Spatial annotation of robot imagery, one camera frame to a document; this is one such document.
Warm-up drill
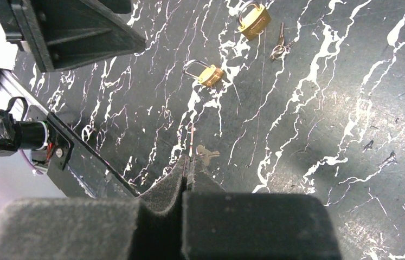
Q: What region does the black aluminium base frame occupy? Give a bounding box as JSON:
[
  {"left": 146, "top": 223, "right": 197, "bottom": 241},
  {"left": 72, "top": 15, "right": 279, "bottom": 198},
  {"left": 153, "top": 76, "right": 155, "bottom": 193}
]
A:
[{"left": 0, "top": 68, "right": 140, "bottom": 200}]

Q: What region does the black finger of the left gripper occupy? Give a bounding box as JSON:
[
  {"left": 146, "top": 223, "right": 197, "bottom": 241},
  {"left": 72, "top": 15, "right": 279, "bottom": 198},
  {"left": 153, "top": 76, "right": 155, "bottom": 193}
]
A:
[{"left": 0, "top": 0, "right": 146, "bottom": 73}]

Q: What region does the medium brass padlock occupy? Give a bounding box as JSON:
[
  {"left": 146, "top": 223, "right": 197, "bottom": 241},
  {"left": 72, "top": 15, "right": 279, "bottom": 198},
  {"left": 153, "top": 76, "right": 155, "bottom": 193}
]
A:
[{"left": 182, "top": 59, "right": 225, "bottom": 88}]

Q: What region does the silver key bunch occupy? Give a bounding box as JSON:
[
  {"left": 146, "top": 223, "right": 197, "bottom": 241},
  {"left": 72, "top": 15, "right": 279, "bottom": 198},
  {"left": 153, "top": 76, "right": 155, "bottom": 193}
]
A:
[{"left": 269, "top": 22, "right": 296, "bottom": 61}]

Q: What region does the small silver key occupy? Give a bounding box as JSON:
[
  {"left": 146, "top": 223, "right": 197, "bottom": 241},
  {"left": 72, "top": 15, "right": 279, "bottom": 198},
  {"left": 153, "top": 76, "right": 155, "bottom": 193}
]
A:
[{"left": 189, "top": 124, "right": 195, "bottom": 158}]

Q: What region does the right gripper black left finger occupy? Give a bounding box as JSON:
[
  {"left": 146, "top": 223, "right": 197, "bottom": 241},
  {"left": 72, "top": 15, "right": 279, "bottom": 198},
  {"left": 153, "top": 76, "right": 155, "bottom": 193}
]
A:
[{"left": 0, "top": 156, "right": 188, "bottom": 259}]

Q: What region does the large brass padlock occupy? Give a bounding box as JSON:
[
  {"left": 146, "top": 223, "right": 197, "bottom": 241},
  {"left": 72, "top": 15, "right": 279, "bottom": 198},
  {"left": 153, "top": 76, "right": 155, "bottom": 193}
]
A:
[{"left": 236, "top": 0, "right": 271, "bottom": 41}]

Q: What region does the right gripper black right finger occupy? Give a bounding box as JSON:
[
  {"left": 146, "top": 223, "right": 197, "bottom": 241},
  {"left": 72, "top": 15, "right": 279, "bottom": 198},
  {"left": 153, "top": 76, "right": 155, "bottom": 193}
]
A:
[{"left": 182, "top": 158, "right": 343, "bottom": 259}]

